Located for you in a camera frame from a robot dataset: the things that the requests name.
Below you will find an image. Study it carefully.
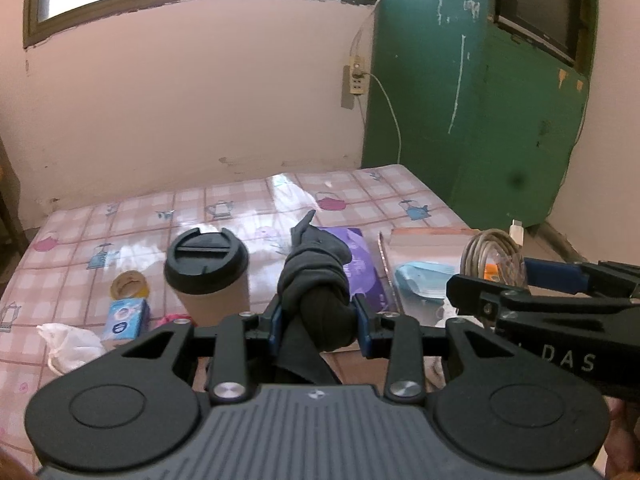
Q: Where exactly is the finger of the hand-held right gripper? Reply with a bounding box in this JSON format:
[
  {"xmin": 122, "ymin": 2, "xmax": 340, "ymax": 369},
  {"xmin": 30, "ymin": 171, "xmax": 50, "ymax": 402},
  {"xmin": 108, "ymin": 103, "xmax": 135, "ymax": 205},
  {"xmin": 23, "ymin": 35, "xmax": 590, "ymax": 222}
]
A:
[
  {"xmin": 446, "ymin": 274, "xmax": 640, "ymax": 329},
  {"xmin": 524, "ymin": 257, "xmax": 640, "ymax": 299}
]

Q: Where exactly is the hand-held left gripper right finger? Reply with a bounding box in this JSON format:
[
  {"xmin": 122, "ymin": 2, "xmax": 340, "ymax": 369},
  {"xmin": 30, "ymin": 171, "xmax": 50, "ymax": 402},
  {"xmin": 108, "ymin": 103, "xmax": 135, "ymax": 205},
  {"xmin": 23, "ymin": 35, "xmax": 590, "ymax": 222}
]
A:
[{"xmin": 354, "ymin": 295, "xmax": 576, "ymax": 405}]

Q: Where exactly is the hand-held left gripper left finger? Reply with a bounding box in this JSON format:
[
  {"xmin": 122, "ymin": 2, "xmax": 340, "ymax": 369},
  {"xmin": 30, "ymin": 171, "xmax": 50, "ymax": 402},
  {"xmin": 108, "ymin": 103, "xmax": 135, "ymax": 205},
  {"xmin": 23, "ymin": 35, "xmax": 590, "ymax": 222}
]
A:
[{"xmin": 100, "ymin": 295, "xmax": 285, "ymax": 405}]

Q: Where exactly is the grey cable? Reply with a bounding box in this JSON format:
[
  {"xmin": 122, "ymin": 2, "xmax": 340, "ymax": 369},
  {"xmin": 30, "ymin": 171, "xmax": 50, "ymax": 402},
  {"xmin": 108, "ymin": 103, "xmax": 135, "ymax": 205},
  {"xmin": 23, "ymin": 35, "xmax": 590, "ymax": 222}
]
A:
[{"xmin": 461, "ymin": 229, "xmax": 528, "ymax": 293}]

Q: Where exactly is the dark grey sock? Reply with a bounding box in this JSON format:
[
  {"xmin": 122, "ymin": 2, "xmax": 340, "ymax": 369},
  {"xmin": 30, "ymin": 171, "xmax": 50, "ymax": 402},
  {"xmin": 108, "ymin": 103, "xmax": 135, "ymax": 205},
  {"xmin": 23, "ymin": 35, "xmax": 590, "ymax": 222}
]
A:
[{"xmin": 274, "ymin": 210, "xmax": 363, "ymax": 386}]

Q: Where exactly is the blue face mask stack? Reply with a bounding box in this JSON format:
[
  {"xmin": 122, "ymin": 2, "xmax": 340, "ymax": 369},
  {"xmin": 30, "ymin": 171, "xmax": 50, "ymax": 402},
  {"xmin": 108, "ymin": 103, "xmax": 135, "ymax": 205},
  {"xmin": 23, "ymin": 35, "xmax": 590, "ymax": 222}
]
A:
[{"xmin": 394, "ymin": 261, "xmax": 461, "ymax": 318}]

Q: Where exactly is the cardboard box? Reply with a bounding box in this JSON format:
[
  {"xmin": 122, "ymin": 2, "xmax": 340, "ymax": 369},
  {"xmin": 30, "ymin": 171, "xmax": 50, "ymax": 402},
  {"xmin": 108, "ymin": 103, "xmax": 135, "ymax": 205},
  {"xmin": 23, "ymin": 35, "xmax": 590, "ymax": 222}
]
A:
[{"xmin": 377, "ymin": 227, "xmax": 531, "ymax": 331}]

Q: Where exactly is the blue tissue packet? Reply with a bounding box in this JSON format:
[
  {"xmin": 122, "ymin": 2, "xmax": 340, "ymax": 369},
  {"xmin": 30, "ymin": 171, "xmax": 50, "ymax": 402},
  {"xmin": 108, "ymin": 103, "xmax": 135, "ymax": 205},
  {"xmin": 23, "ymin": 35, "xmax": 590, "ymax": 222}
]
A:
[{"xmin": 101, "ymin": 297, "xmax": 151, "ymax": 348}]

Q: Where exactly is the yellow tape roll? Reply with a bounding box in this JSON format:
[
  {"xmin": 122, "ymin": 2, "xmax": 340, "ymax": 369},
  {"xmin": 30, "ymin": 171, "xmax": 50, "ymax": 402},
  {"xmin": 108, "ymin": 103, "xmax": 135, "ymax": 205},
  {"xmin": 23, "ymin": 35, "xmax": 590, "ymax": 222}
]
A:
[{"xmin": 110, "ymin": 270, "xmax": 151, "ymax": 302}]

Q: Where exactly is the purple tissue pack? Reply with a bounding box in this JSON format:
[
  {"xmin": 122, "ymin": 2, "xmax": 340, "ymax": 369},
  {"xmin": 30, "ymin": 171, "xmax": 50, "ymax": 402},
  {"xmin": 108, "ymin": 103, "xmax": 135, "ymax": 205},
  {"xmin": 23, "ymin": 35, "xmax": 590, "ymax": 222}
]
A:
[{"xmin": 317, "ymin": 226, "xmax": 391, "ymax": 311}]

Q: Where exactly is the paper cup with black lid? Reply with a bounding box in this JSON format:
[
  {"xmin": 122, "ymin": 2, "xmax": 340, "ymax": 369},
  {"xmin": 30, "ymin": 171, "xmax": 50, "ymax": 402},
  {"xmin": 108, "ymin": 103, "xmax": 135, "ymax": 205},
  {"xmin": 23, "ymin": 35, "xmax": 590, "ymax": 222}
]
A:
[{"xmin": 164, "ymin": 227, "xmax": 251, "ymax": 328}]

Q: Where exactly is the green wooden cabinet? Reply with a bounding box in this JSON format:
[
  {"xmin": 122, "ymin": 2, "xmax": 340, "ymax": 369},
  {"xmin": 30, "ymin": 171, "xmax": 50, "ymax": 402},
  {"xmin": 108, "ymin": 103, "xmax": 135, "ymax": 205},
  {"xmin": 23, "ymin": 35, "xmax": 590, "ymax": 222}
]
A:
[{"xmin": 361, "ymin": 0, "xmax": 601, "ymax": 233}]

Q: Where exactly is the dark television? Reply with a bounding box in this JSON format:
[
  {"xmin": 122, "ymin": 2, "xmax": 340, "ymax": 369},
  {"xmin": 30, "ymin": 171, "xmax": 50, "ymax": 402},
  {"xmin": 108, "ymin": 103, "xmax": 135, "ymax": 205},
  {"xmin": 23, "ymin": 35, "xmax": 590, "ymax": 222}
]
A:
[{"xmin": 494, "ymin": 0, "xmax": 588, "ymax": 67}]

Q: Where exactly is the white power cable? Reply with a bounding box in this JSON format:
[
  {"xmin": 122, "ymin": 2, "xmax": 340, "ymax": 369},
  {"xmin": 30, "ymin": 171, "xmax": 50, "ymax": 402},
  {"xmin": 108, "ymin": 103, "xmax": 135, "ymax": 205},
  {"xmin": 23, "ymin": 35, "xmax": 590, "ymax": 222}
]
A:
[{"xmin": 350, "ymin": 0, "xmax": 403, "ymax": 171}]

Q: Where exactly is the beige wall power strip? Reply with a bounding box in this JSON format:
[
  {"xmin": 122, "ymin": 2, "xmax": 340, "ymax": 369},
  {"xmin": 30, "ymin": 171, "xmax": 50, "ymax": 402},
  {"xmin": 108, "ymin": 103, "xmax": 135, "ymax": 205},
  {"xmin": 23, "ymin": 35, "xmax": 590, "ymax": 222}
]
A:
[{"xmin": 341, "ymin": 56, "xmax": 368, "ymax": 109}]

